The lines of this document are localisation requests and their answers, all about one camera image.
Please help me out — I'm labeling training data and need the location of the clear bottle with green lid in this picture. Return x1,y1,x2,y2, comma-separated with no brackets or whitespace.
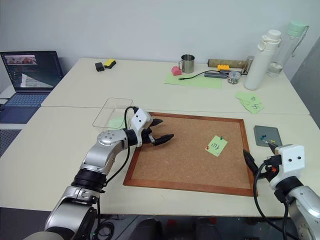
266,20,310,77

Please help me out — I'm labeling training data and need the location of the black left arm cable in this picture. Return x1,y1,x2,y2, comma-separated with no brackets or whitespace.
93,106,140,237

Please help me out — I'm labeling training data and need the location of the small jar of pins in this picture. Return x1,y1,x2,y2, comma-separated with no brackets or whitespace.
226,70,241,85

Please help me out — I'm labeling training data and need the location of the yellow and black eraser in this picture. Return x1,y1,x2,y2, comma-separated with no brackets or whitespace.
103,58,117,70

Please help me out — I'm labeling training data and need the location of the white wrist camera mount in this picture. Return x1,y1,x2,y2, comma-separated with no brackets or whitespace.
268,144,305,191
129,107,154,148

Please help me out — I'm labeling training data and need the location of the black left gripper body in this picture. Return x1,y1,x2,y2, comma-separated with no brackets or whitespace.
139,126,157,148

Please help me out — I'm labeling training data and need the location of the grey perforated panel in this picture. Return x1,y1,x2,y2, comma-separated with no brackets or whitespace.
0,128,23,158

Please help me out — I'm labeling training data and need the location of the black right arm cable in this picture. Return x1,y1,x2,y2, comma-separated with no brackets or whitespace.
252,161,301,240

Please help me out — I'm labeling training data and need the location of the wood-framed cork board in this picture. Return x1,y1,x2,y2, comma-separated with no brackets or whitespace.
122,111,255,198

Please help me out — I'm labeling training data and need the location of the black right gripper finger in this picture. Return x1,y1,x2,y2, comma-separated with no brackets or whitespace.
242,149,261,176
266,141,278,156

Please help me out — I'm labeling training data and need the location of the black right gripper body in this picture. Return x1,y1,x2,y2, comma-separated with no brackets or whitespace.
259,147,283,182

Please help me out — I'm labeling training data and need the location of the clear plastic tray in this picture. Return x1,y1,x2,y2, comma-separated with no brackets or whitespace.
92,97,134,130

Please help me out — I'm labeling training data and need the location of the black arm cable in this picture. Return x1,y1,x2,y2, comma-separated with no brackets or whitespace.
93,106,140,237
252,161,301,240

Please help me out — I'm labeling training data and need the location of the black cable with green plug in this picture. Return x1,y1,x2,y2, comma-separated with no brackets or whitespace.
178,70,207,81

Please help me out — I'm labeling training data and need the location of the stainless steel mug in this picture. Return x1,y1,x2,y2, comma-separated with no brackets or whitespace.
177,54,196,74

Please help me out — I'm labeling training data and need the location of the grey cabinet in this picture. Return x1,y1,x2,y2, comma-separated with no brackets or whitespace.
289,43,320,116

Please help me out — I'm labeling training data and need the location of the grey USB hub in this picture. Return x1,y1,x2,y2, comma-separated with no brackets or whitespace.
204,71,230,79

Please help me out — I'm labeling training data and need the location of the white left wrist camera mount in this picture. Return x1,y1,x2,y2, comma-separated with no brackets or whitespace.
129,107,154,148

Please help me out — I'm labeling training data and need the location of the white water bottle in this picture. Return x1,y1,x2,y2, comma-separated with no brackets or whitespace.
244,29,283,91

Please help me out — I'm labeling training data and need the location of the green handwritten sticky note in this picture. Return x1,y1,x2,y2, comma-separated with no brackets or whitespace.
204,135,228,158

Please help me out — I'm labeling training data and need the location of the green note marked S4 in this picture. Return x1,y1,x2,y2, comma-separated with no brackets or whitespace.
246,102,265,115

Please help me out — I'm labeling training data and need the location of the grey pin tray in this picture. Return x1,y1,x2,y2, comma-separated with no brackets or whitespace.
253,125,283,148

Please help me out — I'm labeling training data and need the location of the blue laptop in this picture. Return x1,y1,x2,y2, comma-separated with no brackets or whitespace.
0,50,65,125

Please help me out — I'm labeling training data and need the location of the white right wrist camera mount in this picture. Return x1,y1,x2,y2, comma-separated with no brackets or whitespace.
268,144,305,191

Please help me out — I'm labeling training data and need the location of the large green paper sheet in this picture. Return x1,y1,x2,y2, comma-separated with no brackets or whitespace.
164,71,223,90

